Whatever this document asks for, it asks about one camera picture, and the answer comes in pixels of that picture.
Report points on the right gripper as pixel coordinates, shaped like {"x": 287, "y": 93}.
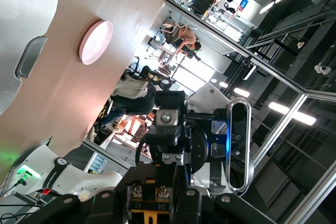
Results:
{"x": 204, "y": 98}

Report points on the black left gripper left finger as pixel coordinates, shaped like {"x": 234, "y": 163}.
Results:
{"x": 110, "y": 208}

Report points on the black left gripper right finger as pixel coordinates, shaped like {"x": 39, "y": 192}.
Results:
{"x": 194, "y": 208}

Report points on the orange and black switch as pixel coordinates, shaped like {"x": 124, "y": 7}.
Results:
{"x": 148, "y": 195}

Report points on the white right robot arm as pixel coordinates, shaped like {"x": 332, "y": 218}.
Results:
{"x": 78, "y": 179}

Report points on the white lidded lunch box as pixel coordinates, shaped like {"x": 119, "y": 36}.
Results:
{"x": 15, "y": 11}

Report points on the person in dark shirt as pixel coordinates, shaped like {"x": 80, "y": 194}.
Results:
{"x": 136, "y": 100}

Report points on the person in brown shirt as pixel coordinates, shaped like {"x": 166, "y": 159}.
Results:
{"x": 187, "y": 35}

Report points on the pink round plate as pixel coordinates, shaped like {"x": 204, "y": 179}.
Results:
{"x": 95, "y": 43}

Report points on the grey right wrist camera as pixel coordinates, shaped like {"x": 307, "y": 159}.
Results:
{"x": 237, "y": 129}

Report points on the aluminium frame beam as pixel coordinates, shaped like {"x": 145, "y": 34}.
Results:
{"x": 278, "y": 75}

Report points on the blue wall sign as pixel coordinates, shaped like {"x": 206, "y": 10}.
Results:
{"x": 244, "y": 3}

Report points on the white dome security camera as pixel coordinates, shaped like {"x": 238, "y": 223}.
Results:
{"x": 324, "y": 69}

